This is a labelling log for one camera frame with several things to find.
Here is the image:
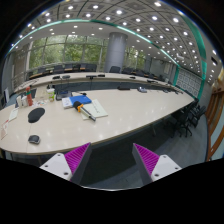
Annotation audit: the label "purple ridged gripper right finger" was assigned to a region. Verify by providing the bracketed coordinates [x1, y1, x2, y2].
[132, 143, 181, 185]

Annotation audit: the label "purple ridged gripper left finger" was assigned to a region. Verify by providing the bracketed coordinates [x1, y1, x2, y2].
[41, 143, 92, 185]

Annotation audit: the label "black computer mouse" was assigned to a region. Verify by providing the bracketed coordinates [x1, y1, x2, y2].
[28, 135, 40, 144]

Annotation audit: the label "black oval mouse pad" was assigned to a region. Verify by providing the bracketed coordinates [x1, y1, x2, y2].
[28, 108, 45, 123]

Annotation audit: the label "black office chair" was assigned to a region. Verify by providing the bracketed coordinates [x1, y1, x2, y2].
[173, 111, 192, 135]

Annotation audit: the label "orange black handheld tool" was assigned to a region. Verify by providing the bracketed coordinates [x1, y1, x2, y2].
[73, 101, 96, 121]

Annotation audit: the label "pale green paper sheet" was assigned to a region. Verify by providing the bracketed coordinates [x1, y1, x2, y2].
[84, 99, 108, 118]

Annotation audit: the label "white booklet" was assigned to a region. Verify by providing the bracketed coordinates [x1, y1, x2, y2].
[62, 97, 72, 109]

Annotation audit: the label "blue folder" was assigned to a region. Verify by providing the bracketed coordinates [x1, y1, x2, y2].
[70, 95, 92, 104]

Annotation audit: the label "white cup with green label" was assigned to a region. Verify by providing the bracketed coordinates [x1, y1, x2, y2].
[47, 88, 55, 102]

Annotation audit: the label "white papers at table edge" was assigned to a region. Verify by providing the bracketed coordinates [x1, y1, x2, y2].
[0, 120, 9, 140]

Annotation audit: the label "red bottle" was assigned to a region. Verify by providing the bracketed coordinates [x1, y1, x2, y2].
[26, 86, 33, 106]

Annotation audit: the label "grey round pillar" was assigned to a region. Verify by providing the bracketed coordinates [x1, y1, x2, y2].
[104, 32, 128, 72]

